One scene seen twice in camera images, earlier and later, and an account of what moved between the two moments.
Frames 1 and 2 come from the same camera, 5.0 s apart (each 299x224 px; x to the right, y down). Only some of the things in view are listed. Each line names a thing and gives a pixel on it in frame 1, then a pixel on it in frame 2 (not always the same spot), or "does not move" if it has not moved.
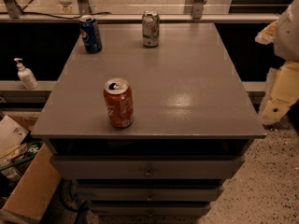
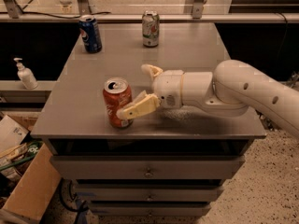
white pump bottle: x=26 y=76 does not move
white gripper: x=288 y=35 -> x=168 y=88
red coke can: x=120 y=99 does not move
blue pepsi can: x=92 y=42 does not move
